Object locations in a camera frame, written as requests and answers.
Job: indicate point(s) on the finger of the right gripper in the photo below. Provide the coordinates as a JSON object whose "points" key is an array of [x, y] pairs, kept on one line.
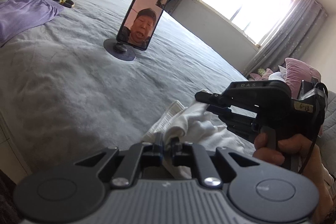
{"points": [[221, 112], [208, 98]]}

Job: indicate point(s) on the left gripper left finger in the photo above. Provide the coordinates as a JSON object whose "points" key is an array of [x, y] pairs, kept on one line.
{"points": [[138, 157]]}

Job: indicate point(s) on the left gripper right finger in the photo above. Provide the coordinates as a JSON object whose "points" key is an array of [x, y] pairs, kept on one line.
{"points": [[198, 160]]}

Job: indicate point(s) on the white long pants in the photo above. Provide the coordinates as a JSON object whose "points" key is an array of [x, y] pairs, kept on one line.
{"points": [[196, 125]]}

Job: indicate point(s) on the person right hand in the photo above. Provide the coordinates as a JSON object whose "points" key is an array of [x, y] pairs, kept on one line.
{"points": [[297, 145]]}

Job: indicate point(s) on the folded grey pink duvet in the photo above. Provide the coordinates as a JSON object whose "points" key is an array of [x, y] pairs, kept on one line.
{"points": [[267, 74]]}

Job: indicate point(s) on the maroon pillow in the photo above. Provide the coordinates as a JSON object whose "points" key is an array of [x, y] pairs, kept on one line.
{"points": [[296, 71]]}

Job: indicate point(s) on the grey curtain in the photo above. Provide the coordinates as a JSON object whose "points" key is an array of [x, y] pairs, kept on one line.
{"points": [[291, 38]]}

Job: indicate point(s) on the grey quilted headboard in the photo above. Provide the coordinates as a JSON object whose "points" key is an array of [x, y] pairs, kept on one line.
{"points": [[326, 142]]}

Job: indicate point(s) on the grey bed sheet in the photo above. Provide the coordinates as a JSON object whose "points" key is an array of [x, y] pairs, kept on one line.
{"points": [[63, 96]]}

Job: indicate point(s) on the round phone stand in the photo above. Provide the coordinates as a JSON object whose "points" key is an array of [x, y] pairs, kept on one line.
{"points": [[118, 50]]}

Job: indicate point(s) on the black smartphone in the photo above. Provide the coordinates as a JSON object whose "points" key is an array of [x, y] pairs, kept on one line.
{"points": [[140, 22]]}

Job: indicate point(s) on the yellow black scissors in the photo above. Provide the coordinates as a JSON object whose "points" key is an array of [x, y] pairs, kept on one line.
{"points": [[66, 3]]}

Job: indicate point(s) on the purple garment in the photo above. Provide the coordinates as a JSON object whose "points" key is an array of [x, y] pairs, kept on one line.
{"points": [[20, 15]]}

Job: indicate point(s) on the black camera box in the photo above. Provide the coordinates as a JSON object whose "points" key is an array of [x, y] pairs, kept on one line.
{"points": [[313, 93]]}

